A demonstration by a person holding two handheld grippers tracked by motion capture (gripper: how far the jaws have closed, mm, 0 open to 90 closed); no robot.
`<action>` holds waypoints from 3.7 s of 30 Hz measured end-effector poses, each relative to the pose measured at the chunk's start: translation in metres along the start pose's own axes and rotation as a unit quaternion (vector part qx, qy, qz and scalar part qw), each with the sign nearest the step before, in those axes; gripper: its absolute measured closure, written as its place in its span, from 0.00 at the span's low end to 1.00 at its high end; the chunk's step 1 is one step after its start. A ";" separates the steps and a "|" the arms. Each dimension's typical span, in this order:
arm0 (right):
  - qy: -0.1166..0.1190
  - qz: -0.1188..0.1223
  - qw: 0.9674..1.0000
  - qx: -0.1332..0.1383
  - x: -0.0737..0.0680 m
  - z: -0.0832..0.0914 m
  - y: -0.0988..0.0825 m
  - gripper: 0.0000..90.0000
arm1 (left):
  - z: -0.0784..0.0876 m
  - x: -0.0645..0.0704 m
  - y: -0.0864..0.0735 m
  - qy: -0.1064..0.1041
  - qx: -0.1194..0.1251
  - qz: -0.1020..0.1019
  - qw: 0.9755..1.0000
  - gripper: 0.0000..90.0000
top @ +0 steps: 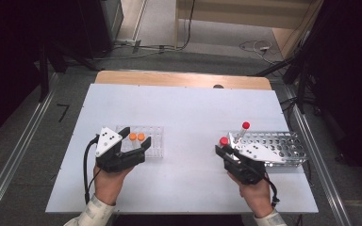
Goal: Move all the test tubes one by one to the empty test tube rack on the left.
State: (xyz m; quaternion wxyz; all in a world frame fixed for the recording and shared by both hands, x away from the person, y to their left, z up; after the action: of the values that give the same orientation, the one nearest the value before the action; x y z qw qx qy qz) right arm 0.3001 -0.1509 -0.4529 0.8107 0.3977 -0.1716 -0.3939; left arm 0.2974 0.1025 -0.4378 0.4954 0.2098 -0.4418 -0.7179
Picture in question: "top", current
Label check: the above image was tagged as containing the wooden table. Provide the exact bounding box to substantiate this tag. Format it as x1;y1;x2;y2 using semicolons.
93;70;272;92

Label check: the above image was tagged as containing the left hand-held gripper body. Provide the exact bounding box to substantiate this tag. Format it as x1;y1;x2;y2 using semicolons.
94;126;146;173

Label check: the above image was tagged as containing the white floor cable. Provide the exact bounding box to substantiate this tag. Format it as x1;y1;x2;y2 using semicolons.
239;40;276;64

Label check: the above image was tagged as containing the dark cabinet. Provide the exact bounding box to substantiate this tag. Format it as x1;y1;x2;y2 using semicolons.
76;0;124;59

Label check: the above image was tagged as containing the metal floor rail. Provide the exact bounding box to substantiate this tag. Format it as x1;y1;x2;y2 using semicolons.
0;73;60;220
281;81;354;226

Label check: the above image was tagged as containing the red-capped plastic tube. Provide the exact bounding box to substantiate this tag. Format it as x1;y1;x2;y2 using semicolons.
234;121;252;144
219;136;234;150

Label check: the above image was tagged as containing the black metal stand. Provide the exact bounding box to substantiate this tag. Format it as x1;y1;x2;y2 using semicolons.
254;31;315;114
37;43;50;103

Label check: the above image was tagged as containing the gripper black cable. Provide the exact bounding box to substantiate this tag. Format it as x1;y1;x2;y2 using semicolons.
83;135;100;205
262;175;281;208

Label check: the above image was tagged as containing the light wooden furniture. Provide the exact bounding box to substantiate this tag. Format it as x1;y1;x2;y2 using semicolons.
173;0;324;60

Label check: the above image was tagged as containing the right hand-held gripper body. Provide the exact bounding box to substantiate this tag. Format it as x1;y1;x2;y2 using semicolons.
223;131;286;186

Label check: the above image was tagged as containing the metal tube rack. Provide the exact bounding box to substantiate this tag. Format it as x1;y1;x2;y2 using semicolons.
227;130;310;169

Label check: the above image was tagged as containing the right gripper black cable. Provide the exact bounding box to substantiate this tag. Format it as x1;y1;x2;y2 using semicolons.
262;175;281;208

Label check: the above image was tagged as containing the person's left hand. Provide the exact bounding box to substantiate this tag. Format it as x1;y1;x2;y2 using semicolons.
92;165;135;205

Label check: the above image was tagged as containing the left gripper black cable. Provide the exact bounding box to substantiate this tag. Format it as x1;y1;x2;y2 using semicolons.
83;135;100;205

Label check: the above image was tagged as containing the person's right hand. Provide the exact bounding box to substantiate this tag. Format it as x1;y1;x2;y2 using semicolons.
227;171;275;218

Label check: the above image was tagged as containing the clear acrylic tube rack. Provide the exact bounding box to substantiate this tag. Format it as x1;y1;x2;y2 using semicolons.
115;124;165;159

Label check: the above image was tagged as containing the black floor cable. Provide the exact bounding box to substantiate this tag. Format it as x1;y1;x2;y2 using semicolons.
90;0;196;60

